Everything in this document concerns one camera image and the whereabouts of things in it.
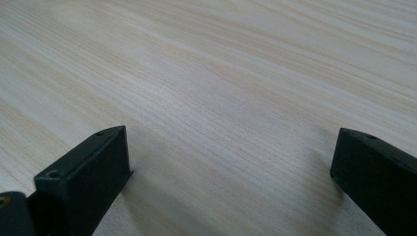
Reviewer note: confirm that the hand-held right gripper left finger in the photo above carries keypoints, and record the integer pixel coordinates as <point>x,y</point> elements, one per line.
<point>82,183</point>

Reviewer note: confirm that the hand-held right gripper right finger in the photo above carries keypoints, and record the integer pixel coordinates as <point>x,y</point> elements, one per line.
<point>377,177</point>

